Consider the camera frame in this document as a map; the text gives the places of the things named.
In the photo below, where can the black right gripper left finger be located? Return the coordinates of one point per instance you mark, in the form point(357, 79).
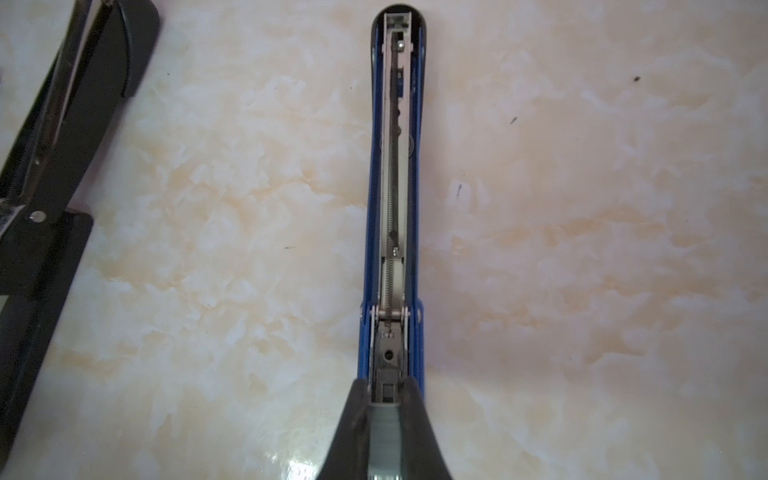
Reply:
point(348, 454)

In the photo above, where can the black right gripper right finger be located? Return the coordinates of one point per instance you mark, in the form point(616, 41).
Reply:
point(421, 457)

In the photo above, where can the silver staple strip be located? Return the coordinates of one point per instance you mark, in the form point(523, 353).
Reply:
point(385, 443)

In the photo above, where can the blue long stapler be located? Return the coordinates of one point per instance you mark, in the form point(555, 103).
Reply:
point(391, 341)

